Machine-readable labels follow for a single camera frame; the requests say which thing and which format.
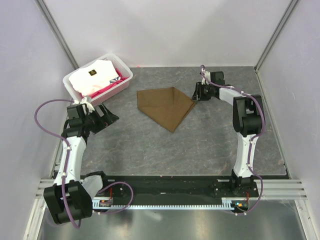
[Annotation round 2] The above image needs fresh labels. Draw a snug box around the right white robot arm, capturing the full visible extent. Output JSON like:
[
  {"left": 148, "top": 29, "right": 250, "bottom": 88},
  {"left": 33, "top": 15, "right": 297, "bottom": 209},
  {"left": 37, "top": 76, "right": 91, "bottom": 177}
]
[{"left": 192, "top": 65, "right": 266, "bottom": 197}]

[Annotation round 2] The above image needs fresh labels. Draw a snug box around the white folded cloth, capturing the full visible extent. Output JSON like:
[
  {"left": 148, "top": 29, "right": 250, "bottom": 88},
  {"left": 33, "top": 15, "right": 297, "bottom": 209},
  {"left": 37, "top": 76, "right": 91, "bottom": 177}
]
[{"left": 68, "top": 60, "right": 119, "bottom": 97}]

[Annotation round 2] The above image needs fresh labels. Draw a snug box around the grey slotted cable duct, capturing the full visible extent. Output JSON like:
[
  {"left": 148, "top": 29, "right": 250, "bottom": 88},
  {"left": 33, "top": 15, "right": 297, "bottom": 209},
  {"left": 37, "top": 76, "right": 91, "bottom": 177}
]
[{"left": 92, "top": 197, "right": 249, "bottom": 211}]

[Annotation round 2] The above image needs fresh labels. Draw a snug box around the white plastic basket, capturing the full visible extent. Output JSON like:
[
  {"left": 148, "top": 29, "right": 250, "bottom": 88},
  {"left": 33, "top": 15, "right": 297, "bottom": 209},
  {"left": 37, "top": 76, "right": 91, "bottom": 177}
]
[{"left": 62, "top": 53, "right": 133, "bottom": 106}]

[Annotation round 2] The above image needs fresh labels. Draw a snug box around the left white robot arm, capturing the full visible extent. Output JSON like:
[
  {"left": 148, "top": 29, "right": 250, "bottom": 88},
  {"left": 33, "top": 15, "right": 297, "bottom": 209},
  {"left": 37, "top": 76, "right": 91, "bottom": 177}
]
[{"left": 43, "top": 103, "right": 119, "bottom": 225}]

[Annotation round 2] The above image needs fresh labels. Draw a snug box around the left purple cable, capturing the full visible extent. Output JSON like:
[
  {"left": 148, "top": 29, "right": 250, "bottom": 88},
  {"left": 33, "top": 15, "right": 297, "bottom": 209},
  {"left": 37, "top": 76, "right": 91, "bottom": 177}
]
[{"left": 34, "top": 99, "right": 82, "bottom": 230}]

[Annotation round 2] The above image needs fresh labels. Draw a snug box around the pink cloth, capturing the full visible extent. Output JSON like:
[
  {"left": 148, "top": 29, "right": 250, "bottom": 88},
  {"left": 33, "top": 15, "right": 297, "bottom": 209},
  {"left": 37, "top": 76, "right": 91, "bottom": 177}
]
[{"left": 89, "top": 67, "right": 133, "bottom": 103}]

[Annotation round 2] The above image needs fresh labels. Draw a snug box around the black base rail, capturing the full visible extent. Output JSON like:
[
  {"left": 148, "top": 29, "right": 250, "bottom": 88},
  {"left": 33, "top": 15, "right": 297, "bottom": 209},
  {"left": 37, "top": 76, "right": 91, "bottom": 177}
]
[{"left": 98, "top": 171, "right": 259, "bottom": 199}]

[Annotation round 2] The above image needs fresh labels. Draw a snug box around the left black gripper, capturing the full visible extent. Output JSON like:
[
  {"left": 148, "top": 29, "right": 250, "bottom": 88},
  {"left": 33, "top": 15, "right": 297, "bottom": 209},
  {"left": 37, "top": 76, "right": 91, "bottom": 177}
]
[{"left": 82, "top": 103, "right": 119, "bottom": 135}]

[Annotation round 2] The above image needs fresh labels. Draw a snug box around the brown cloth napkin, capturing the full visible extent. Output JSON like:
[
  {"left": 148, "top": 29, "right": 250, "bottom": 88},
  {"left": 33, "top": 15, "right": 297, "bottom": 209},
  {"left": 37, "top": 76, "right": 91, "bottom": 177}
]
[{"left": 137, "top": 87, "right": 196, "bottom": 133}]

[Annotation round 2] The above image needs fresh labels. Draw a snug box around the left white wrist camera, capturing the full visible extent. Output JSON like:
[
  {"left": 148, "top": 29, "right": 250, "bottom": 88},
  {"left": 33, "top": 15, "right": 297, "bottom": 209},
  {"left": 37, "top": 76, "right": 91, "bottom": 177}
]
[{"left": 72, "top": 96, "right": 95, "bottom": 114}]

